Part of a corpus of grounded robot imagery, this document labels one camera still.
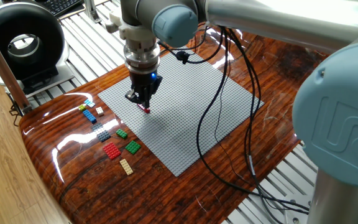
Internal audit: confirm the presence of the brown wooden pole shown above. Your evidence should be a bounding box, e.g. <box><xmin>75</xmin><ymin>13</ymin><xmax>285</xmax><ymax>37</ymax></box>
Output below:
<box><xmin>0</xmin><ymin>18</ymin><xmax>32</xmax><ymax>114</ymax></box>

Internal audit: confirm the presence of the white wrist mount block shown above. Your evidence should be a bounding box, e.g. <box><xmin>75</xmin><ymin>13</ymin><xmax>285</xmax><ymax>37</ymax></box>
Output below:
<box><xmin>104</xmin><ymin>6</ymin><xmax>158</xmax><ymax>41</ymax></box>

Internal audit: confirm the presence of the tan Lego plate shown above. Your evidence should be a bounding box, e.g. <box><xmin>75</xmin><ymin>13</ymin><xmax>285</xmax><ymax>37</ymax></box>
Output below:
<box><xmin>119</xmin><ymin>157</ymin><xmax>134</xmax><ymax>176</ymax></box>

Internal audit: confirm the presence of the black cable with grey sleeve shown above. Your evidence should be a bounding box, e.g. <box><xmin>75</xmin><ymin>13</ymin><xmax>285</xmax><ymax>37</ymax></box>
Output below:
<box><xmin>227</xmin><ymin>27</ymin><xmax>310</xmax><ymax>215</ymax></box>

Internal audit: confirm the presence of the red long Lego brick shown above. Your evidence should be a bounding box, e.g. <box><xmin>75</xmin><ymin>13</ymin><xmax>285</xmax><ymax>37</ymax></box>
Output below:
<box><xmin>137</xmin><ymin>103</ymin><xmax>152</xmax><ymax>114</ymax></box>

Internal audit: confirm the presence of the grey Lego baseplate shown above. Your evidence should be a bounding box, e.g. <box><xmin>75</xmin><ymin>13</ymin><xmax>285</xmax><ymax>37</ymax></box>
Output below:
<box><xmin>97</xmin><ymin>51</ymin><xmax>265</xmax><ymax>177</ymax></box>

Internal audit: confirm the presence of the aluminium profile bracket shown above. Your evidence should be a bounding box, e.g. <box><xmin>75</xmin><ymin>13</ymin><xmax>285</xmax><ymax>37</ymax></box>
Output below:
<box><xmin>83</xmin><ymin>0</ymin><xmax>102</xmax><ymax>24</ymax></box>

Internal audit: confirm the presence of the black keyboard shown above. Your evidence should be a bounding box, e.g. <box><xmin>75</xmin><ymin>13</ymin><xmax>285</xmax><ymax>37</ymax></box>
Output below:
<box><xmin>39</xmin><ymin>0</ymin><xmax>85</xmax><ymax>18</ymax></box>

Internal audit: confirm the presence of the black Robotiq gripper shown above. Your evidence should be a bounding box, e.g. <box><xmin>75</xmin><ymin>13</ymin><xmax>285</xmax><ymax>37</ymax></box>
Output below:
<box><xmin>124</xmin><ymin>70</ymin><xmax>163</xmax><ymax>110</ymax></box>

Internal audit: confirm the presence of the red square Lego plate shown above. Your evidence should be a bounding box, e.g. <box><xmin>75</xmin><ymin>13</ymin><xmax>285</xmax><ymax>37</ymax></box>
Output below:
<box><xmin>102</xmin><ymin>141</ymin><xmax>122</xmax><ymax>161</ymax></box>

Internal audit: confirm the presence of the dark grey Lego plate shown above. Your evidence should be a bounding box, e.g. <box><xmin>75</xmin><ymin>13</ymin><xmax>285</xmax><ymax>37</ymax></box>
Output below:
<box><xmin>91</xmin><ymin>122</ymin><xmax>112</xmax><ymax>143</ymax></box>

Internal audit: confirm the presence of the black cable with moulded plug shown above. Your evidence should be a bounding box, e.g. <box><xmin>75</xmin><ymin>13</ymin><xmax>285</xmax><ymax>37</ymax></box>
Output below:
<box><xmin>157</xmin><ymin>26</ymin><xmax>225</xmax><ymax>65</ymax></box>

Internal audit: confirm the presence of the green square Lego plate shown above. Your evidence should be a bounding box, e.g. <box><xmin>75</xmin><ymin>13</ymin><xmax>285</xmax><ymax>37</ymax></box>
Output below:
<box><xmin>124</xmin><ymin>139</ymin><xmax>142</xmax><ymax>156</ymax></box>

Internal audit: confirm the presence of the aluminium mounting plate with bolts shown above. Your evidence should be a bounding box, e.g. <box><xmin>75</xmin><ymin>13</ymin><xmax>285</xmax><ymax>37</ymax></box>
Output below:
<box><xmin>283</xmin><ymin>194</ymin><xmax>312</xmax><ymax>224</ymax></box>

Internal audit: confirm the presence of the blue Lego brick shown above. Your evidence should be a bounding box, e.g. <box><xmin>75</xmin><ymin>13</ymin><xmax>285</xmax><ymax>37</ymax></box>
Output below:
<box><xmin>82</xmin><ymin>109</ymin><xmax>98</xmax><ymax>124</ymax></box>

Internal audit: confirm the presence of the thick black cable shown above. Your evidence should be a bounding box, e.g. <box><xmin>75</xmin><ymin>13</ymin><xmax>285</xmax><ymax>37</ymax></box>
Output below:
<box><xmin>195</xmin><ymin>27</ymin><xmax>310</xmax><ymax>215</ymax></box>

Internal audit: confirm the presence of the black power cord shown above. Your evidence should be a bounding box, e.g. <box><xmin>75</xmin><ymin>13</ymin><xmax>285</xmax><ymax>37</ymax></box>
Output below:
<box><xmin>9</xmin><ymin>93</ymin><xmax>24</xmax><ymax>128</ymax></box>

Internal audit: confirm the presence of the glossy wood-grain mat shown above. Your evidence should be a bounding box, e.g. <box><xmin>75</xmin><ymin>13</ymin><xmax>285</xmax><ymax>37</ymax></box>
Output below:
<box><xmin>19</xmin><ymin>23</ymin><xmax>329</xmax><ymax>224</ymax></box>

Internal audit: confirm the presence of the thin black cable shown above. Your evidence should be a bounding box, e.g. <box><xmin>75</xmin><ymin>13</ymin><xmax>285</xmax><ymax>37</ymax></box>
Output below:
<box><xmin>213</xmin><ymin>40</ymin><xmax>260</xmax><ymax>194</ymax></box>

